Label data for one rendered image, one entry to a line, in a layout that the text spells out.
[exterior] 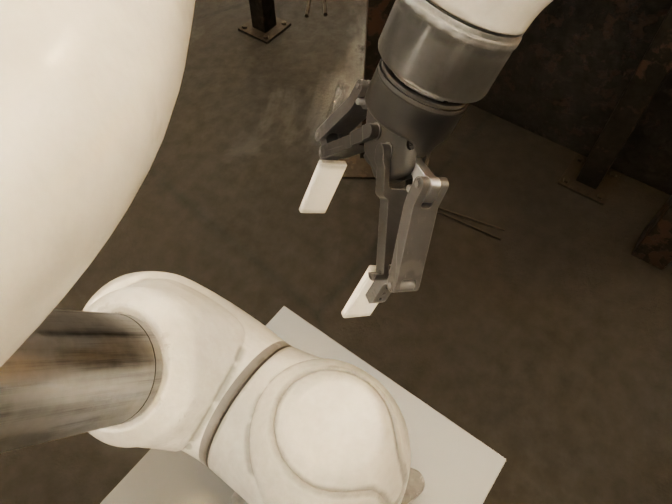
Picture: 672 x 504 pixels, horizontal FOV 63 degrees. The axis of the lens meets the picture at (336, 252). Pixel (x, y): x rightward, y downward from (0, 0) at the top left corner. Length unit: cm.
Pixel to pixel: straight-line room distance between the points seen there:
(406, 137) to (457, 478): 50
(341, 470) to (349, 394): 6
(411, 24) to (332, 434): 33
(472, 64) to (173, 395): 37
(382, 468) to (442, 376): 77
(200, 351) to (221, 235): 93
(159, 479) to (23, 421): 39
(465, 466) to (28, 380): 56
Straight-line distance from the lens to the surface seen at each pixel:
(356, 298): 49
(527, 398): 129
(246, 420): 54
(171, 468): 79
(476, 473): 79
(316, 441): 49
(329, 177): 56
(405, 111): 41
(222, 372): 55
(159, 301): 54
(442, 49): 38
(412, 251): 43
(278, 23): 206
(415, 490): 75
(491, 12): 37
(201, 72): 191
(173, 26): 17
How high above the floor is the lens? 116
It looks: 57 degrees down
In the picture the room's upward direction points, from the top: straight up
